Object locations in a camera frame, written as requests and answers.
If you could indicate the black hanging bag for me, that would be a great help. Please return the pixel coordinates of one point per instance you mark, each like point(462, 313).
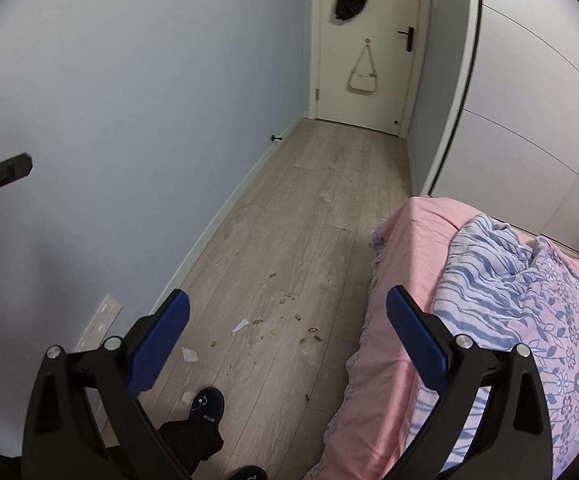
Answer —
point(350, 2)

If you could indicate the white shoulder bag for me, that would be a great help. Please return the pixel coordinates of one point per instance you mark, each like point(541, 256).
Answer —
point(362, 82)

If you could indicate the person's leg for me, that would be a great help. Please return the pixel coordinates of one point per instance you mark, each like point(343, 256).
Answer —
point(189, 440)

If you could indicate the white wall socket panel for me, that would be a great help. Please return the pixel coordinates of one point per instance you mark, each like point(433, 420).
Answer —
point(101, 317)

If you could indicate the purple floral blanket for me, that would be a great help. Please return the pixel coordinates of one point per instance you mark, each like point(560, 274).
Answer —
point(494, 270)

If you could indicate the navy slipper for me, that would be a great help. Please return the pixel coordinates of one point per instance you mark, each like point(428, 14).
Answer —
point(209, 402)
point(248, 474)

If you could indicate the white door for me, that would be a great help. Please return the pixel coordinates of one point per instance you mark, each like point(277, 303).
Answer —
point(379, 35)

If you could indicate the white wardrobe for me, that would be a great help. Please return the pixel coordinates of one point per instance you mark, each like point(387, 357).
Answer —
point(519, 110)

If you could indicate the white paper scrap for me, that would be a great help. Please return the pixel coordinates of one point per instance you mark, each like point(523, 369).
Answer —
point(240, 326)
point(190, 355)
point(187, 397)

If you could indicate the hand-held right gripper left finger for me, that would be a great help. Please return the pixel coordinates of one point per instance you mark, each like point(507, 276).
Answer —
point(162, 340)

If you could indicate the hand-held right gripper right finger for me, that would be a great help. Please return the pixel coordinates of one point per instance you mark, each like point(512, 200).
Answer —
point(419, 340)

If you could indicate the bed with pink sheet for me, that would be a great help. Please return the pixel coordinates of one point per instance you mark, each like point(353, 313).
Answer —
point(394, 270)

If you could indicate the scattered peanut shells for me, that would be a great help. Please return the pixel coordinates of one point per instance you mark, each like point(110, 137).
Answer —
point(314, 330)

